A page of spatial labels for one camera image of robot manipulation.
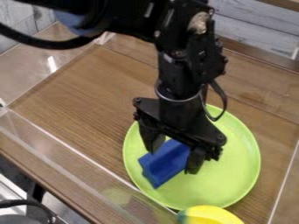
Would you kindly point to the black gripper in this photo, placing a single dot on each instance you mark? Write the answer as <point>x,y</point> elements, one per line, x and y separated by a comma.
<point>181,120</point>

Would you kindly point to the blue block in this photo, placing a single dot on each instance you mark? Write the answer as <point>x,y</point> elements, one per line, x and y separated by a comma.
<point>166,163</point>

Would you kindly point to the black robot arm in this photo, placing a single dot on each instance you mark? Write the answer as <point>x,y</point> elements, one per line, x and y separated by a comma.
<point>181,29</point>

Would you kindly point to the green plate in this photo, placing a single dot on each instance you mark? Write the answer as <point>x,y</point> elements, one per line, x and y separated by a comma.
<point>222,182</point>

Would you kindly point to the yellow round object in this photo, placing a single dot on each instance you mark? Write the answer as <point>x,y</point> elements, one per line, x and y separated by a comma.
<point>207,215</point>

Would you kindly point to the black metal stand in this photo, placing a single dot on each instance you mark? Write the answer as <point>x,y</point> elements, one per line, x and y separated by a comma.
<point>20,210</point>

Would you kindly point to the clear acrylic enclosure wall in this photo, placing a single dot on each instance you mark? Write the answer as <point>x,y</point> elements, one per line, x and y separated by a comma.
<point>67,112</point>

